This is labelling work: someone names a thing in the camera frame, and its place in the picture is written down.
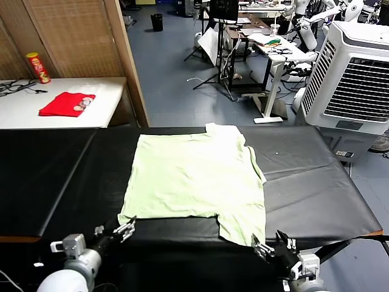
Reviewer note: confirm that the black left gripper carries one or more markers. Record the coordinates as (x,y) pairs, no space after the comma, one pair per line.
(106,243)

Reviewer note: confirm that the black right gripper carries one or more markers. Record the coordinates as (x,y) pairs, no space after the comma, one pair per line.
(282,258)

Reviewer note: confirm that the light green t-shirt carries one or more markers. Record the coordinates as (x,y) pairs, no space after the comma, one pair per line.
(188,176)

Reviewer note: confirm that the white rounded robot base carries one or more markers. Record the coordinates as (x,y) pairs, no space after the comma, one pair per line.
(298,102)

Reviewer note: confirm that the black leather table cover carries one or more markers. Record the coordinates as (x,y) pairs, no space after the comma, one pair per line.
(30,182)
(304,182)

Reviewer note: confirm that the small black white label device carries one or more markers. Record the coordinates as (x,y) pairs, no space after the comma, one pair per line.
(345,154)

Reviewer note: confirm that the white side table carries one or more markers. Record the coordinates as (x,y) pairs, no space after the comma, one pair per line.
(100,100)

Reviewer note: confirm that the folded red shirt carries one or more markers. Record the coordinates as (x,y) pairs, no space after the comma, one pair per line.
(64,105)

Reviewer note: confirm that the grey shoe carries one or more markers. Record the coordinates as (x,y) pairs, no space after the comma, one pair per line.
(380,144)

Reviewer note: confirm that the red chips can yellow lid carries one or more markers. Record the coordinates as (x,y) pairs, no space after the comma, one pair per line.
(39,68)

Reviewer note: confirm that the white standing desk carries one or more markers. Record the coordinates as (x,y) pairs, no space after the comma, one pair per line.
(275,57)

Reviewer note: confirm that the white grey air cooler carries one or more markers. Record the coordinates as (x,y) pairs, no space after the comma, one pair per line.
(358,76)

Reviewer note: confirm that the black tripod stand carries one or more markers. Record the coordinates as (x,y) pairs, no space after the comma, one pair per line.
(219,61)

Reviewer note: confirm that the wooden folding screen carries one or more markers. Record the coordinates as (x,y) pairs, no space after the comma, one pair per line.
(79,39)

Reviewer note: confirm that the green yellow cloth item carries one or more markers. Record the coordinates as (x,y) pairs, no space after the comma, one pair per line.
(272,42)

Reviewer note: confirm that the white paper stack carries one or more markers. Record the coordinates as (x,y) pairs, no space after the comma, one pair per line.
(259,38)

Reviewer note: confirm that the white reflector board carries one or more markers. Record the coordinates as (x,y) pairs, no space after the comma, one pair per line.
(210,44)

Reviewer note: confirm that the black trash bin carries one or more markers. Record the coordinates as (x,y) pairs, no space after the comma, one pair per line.
(157,22)

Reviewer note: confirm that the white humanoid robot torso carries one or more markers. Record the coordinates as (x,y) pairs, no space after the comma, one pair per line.
(307,33)

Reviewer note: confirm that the grey laptop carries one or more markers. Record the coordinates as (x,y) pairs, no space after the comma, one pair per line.
(255,31)

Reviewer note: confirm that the plastic cup with straw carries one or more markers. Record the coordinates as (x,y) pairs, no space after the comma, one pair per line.
(275,29)

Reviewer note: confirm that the brown wooden desk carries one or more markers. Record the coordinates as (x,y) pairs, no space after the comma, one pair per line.
(235,32)

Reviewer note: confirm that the black monitor on stand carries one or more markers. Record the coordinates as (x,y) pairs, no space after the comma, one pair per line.
(224,9)

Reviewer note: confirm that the white robot with round head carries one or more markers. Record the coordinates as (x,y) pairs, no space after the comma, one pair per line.
(354,9)

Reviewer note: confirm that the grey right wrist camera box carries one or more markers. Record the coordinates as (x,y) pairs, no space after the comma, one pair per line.
(308,264)

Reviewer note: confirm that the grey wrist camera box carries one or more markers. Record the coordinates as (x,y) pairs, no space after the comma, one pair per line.
(308,264)
(74,242)

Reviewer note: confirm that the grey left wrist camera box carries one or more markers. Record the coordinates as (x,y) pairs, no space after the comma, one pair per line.
(74,242)

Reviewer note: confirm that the black table leg frame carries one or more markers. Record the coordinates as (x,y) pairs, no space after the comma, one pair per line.
(334,248)

